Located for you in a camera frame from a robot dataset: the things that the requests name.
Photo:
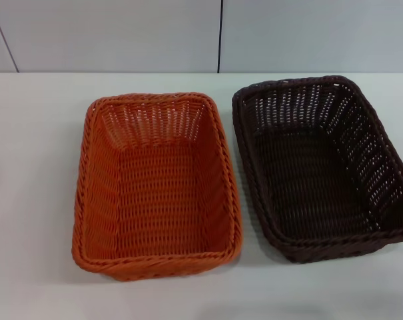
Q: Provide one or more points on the orange woven plastic basket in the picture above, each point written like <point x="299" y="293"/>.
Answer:
<point x="161" y="200"/>

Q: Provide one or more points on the dark brown woven plastic basket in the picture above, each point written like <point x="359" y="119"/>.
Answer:
<point x="307" y="186"/>

